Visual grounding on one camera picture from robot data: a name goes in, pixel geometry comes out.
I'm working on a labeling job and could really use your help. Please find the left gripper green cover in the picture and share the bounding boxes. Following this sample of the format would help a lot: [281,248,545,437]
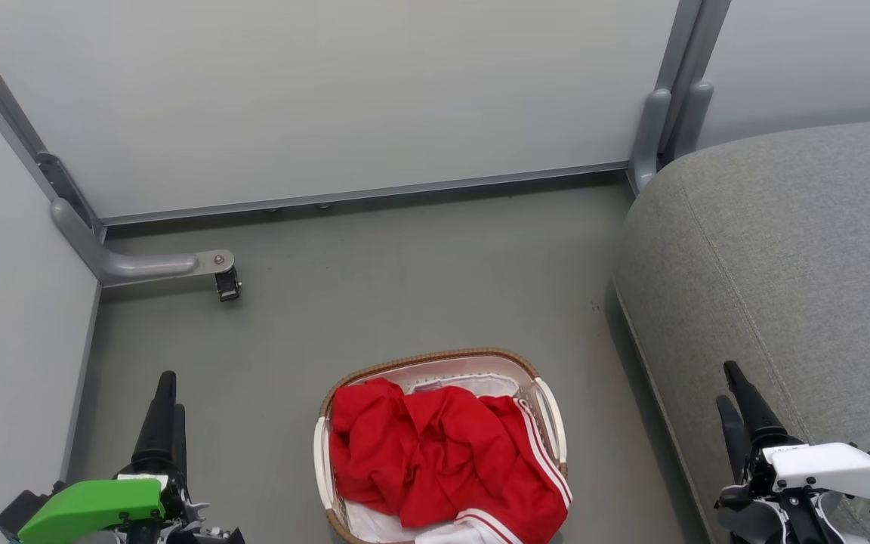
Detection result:
[17,370,247,544]

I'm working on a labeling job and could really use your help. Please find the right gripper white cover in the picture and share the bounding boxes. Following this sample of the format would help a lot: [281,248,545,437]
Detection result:
[713,360,870,544]

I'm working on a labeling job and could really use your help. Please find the red garment with white stripes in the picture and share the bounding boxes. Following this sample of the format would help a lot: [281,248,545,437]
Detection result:
[328,378,574,544]

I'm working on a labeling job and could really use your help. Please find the grey fabric sofa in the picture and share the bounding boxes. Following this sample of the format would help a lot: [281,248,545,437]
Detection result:
[612,115,870,544]

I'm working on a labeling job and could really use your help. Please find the white cloth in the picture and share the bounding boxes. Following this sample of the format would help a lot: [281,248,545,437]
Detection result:
[343,373,520,544]

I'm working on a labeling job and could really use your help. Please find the black caster wheel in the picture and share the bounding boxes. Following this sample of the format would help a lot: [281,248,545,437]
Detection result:
[214,266,243,304]

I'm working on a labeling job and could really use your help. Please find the white laundry basket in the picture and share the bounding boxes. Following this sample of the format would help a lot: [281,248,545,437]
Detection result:
[313,348,569,544]

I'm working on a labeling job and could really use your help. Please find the grey partition post with feet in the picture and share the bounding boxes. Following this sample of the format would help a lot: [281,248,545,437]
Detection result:
[626,0,733,195]

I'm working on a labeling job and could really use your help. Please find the grey partition corner post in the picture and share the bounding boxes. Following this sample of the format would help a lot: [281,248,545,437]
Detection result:
[0,6,107,244]

